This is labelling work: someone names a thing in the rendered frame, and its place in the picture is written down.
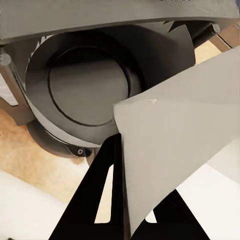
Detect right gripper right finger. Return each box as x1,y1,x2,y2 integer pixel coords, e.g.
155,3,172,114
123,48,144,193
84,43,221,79
130,188,210,240

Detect paper coffee filter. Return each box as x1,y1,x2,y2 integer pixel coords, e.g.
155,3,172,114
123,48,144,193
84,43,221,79
113,46,240,240

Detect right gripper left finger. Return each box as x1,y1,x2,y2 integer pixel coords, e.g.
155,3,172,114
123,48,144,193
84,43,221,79
49,133,124,240

